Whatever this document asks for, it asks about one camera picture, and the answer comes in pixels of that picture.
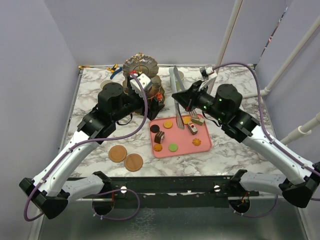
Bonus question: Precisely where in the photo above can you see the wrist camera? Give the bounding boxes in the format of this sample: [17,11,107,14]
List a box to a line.
[199,65,218,92]
[129,73,153,98]

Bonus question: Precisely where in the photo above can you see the orange waffle biscuit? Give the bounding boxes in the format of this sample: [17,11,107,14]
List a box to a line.
[182,116,192,125]

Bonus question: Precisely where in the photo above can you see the chocolate cake slice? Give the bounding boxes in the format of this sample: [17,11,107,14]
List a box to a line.
[154,130,165,144]

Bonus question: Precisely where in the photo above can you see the pink serving tray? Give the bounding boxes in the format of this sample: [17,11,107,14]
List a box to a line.
[149,116,212,158]

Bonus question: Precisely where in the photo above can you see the three-tier grey cake stand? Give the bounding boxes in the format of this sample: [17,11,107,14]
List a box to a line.
[121,51,166,106]

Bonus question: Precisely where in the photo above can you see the black sandwich cookie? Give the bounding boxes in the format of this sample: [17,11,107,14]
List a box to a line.
[150,124,160,134]

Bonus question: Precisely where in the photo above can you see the yellow handled cutters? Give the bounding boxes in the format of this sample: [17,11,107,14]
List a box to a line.
[107,64,118,73]

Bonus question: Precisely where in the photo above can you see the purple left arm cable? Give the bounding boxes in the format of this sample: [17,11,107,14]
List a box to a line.
[23,73,149,223]

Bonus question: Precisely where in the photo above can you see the chocolate chip cookie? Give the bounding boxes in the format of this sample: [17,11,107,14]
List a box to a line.
[153,143,163,152]

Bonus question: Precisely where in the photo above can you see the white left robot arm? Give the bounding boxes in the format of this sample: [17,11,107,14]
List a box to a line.
[19,73,164,222]

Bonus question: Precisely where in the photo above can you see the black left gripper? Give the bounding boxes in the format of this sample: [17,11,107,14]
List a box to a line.
[112,88,165,123]

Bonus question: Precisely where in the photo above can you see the green macaron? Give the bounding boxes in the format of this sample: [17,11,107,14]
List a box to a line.
[168,143,178,152]

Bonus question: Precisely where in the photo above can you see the green layered square cake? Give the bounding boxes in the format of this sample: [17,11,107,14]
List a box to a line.
[191,117,205,126]

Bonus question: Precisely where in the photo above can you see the blue handled pliers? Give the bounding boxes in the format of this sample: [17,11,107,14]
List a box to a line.
[110,67,123,80]

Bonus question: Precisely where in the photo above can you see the metal serving tongs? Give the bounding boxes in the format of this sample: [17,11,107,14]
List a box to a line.
[169,66,186,130]

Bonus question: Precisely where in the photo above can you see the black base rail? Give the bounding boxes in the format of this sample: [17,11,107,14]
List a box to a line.
[82,172,261,208]

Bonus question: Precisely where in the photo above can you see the round wooden coaster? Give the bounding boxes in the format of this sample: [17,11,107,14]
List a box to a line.
[108,145,127,163]
[124,153,144,172]

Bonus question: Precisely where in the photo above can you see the orange flower cookie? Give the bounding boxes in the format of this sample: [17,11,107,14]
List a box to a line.
[192,138,202,146]

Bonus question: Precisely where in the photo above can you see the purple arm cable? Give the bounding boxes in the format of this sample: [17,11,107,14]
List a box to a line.
[23,73,149,223]
[212,62,320,219]

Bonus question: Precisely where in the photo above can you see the orange jam biscuit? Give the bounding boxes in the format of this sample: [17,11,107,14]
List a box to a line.
[163,120,173,129]

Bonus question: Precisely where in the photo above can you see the green mug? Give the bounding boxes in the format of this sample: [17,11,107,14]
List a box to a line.
[175,70,185,90]

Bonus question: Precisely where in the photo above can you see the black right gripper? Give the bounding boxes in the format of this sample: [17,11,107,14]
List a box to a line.
[172,80,226,123]

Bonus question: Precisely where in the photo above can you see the red frosted donut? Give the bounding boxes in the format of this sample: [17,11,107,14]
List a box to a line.
[155,92,163,102]

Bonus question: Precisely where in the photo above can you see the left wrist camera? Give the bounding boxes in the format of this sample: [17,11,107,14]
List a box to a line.
[129,73,153,98]

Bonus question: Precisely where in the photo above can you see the white pvc pipe frame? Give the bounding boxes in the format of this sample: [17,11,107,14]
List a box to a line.
[212,0,320,139]

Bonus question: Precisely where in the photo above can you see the pink mug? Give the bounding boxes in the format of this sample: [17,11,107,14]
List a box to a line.
[100,80,113,91]

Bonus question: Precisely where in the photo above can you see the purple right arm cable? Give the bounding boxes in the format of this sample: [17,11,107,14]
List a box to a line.
[212,62,320,219]

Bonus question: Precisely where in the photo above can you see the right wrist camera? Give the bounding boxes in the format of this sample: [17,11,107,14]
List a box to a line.
[199,65,218,92]

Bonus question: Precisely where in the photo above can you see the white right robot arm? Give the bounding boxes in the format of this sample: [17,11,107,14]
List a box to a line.
[172,80,320,208]

